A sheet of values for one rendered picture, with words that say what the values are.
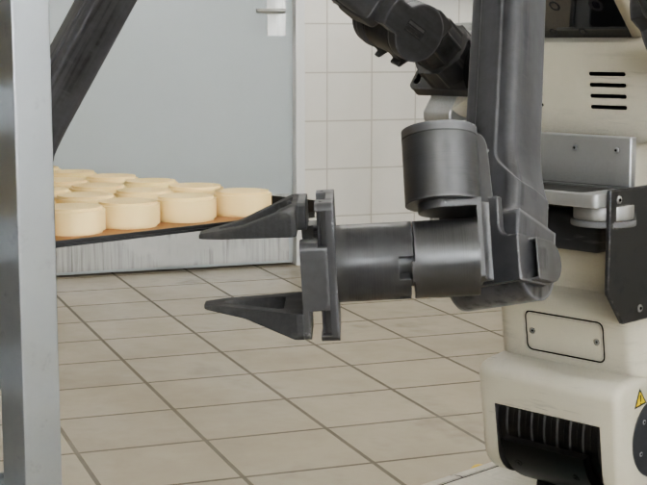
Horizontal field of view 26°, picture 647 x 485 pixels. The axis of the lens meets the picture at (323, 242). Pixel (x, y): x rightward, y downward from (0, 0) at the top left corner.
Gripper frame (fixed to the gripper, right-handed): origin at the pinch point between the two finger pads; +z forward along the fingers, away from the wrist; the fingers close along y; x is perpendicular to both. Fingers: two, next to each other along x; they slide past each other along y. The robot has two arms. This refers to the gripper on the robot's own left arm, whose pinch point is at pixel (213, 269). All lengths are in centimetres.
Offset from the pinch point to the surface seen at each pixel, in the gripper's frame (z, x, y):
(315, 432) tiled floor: 4, 216, 89
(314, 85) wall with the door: 8, 479, 32
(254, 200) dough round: -2.3, 12.9, -2.8
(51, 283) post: 10.2, -8.0, -1.4
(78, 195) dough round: 11.7, 10.6, -4.3
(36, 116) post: 10.2, -7.9, -12.8
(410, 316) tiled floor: -24, 361, 101
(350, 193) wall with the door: -5, 482, 78
